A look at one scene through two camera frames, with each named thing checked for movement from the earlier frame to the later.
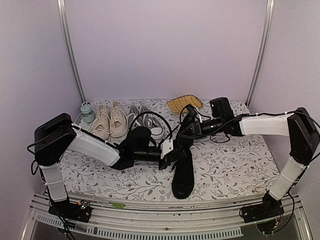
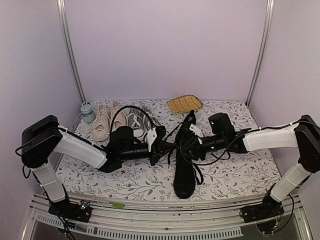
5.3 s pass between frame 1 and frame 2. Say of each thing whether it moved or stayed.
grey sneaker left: stayed
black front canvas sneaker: stayed
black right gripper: moved
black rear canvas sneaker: stayed
